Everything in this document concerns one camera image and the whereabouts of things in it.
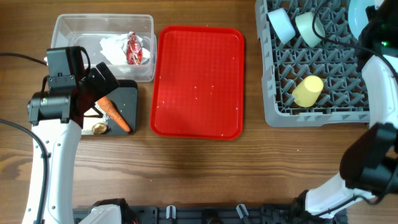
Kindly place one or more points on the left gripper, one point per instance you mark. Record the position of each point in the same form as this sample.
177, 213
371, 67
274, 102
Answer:
102, 87

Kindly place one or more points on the orange carrot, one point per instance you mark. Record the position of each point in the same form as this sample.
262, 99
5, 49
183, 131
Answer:
107, 106

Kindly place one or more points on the white napkin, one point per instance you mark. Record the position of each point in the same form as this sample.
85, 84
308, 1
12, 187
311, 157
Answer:
114, 49

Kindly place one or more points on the red snack wrapper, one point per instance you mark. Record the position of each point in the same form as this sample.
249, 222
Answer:
134, 52

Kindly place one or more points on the brown food scrap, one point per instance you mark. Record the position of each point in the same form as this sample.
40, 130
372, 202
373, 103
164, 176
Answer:
100, 128

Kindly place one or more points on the light blue rice bowl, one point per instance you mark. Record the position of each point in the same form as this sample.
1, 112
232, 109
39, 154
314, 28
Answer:
282, 25

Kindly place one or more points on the yellow plastic cup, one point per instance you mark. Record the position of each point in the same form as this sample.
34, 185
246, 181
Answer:
308, 91

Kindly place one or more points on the mint green bowl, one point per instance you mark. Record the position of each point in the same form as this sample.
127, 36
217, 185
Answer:
304, 26

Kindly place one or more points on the large light blue plate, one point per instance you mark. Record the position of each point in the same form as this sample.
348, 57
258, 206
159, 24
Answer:
357, 17

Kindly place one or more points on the white rice pile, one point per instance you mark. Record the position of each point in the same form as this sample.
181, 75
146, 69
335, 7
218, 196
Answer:
93, 116

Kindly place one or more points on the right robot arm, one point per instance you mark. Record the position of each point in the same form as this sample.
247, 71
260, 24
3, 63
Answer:
366, 172

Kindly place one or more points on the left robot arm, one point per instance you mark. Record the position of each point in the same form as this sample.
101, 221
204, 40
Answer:
56, 114

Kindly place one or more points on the grey dishwasher rack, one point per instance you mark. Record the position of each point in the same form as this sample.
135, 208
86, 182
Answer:
328, 62

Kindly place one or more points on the black plastic tray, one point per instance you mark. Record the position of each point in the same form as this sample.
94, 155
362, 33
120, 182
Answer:
124, 102

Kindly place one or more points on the clear plastic storage bin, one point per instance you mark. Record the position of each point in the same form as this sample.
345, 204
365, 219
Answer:
104, 36

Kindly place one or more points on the red serving tray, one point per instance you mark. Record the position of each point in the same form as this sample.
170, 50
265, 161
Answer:
198, 87

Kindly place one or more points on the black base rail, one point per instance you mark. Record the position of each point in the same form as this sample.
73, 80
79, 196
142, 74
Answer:
267, 214

